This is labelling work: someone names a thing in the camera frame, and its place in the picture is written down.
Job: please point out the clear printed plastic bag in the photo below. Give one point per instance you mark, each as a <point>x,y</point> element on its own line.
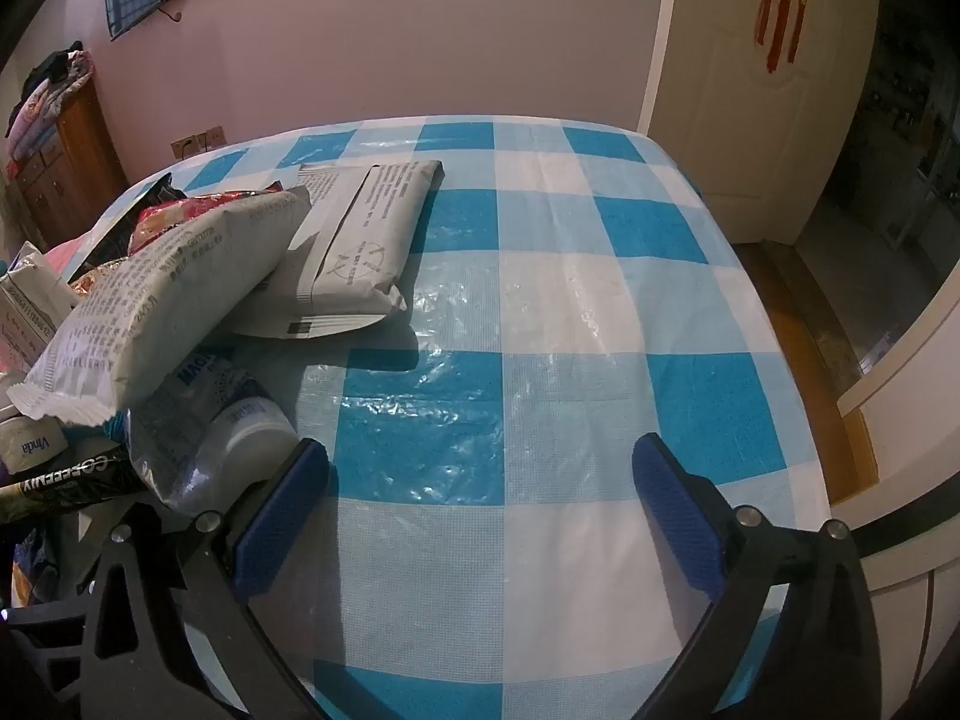
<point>161,435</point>

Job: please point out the pile of folded clothes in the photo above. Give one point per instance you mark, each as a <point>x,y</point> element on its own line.
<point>49,97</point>

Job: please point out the red snack packet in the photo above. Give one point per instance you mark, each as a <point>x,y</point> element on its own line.
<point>187,211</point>

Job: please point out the white paper carton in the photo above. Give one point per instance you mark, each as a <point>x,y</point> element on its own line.
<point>30,300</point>

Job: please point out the grey-white text-printed snack packet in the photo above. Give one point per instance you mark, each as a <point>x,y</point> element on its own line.
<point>150,315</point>

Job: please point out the white plastic bottle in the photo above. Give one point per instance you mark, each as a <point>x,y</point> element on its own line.
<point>247,435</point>

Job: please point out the white door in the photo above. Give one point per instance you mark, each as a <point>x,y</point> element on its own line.
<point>735,105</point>

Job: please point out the black coffee packet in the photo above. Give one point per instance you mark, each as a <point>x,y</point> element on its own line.
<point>67,476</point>

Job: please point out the pink printed bed sheet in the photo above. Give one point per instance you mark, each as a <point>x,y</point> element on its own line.
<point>71,259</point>

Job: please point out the blue white checkered tablecloth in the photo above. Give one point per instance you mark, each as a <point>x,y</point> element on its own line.
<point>540,300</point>

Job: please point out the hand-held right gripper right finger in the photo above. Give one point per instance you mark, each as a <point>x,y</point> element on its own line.
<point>679,517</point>

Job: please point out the wall socket plate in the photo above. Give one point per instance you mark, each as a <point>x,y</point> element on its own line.
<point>199,141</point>

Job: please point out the white packet with seam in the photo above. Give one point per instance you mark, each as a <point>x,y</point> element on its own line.
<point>360,240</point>

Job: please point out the brown wooden cabinet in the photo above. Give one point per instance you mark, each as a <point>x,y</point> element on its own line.
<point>71,165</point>

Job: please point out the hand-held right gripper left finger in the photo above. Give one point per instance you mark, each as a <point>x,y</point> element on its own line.
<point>281,510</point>

